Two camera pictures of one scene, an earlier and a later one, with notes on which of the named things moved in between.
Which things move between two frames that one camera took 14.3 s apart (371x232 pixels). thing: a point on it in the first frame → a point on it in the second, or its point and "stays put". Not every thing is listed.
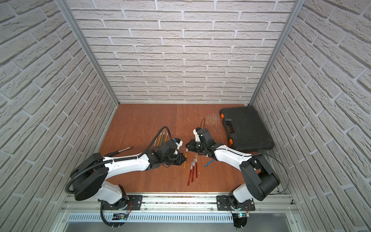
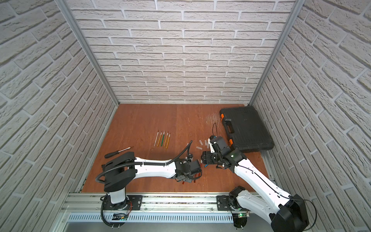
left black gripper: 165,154 → 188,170
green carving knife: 163,138 stays put
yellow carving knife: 159,138 stays put
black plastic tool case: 245,132 stays put
